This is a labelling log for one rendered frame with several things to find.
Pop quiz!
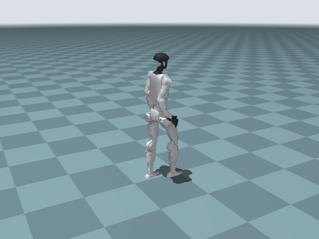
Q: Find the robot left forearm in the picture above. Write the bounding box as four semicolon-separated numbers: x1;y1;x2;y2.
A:
145;95;154;109

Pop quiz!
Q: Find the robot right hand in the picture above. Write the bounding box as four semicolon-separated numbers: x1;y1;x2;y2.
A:
166;116;178;127

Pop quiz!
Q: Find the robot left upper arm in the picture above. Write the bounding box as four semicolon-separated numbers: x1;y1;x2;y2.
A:
144;71;152;96

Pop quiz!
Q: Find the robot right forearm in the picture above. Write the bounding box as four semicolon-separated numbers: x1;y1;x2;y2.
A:
159;99;172;119

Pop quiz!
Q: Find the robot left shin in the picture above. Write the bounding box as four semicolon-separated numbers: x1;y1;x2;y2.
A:
146;143;156;175

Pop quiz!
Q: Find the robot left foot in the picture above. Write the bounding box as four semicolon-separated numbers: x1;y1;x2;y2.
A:
145;171;160;179

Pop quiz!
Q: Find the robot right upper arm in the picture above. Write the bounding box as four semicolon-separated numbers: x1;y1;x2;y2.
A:
157;76;172;104

